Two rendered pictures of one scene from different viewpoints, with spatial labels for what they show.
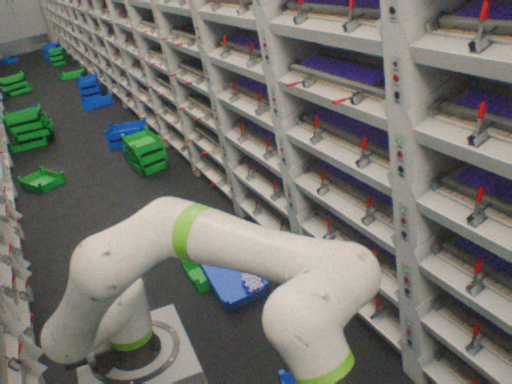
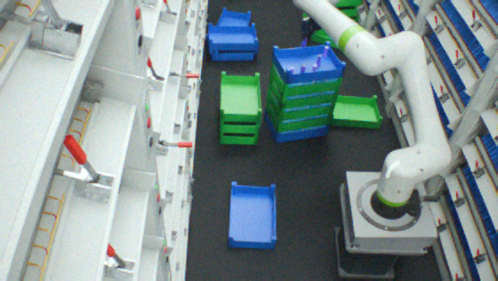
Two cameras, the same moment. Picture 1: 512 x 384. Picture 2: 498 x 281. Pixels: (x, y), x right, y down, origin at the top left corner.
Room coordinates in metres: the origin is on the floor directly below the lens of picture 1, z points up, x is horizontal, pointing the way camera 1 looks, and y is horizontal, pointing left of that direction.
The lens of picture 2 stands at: (2.31, 0.17, 1.72)
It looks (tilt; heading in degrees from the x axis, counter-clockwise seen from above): 46 degrees down; 196
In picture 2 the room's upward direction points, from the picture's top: 6 degrees clockwise
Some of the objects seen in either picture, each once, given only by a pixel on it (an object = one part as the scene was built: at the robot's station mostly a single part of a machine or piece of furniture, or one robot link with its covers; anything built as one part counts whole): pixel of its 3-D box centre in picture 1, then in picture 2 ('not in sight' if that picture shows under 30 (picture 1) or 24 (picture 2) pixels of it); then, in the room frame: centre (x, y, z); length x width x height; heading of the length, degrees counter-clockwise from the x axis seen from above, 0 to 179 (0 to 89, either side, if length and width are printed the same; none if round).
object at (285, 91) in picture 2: not in sight; (305, 74); (0.50, -0.08, 0.36); 0.30 x 0.20 x 0.08; 126
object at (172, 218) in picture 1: (177, 228); (366, 52); (0.95, 0.18, 0.86); 0.18 x 0.13 x 0.12; 47
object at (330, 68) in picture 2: not in sight; (308, 61); (0.50, -0.08, 0.44); 0.30 x 0.20 x 0.08; 126
